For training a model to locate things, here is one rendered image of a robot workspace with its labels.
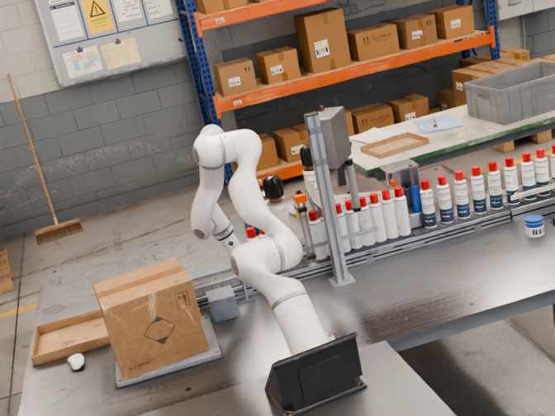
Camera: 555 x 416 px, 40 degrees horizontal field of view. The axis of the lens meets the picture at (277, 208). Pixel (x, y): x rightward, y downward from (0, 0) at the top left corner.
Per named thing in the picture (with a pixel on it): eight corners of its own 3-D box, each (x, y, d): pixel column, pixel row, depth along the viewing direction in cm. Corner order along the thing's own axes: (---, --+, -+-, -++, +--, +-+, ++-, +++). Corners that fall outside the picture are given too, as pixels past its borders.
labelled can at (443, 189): (450, 219, 315) (444, 172, 308) (456, 222, 310) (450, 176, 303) (438, 221, 314) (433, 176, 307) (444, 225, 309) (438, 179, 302)
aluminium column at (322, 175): (345, 276, 295) (315, 111, 272) (348, 281, 291) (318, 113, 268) (334, 279, 294) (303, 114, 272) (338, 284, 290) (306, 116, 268)
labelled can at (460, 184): (467, 214, 316) (462, 167, 309) (472, 218, 311) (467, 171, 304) (455, 217, 315) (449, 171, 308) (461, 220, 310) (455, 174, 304)
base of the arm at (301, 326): (342, 355, 235) (317, 303, 243) (346, 336, 218) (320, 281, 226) (286, 379, 232) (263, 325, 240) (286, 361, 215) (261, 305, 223)
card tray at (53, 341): (113, 314, 305) (111, 304, 303) (115, 343, 280) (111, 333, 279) (39, 334, 300) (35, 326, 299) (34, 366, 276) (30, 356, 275)
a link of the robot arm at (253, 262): (312, 290, 230) (282, 225, 240) (257, 308, 223) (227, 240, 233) (304, 306, 240) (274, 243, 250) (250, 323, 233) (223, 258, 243)
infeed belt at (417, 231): (500, 212, 321) (500, 203, 320) (510, 218, 314) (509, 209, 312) (118, 319, 296) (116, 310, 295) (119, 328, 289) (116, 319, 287)
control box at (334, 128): (352, 153, 289) (343, 106, 283) (339, 168, 275) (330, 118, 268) (327, 155, 293) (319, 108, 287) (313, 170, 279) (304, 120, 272)
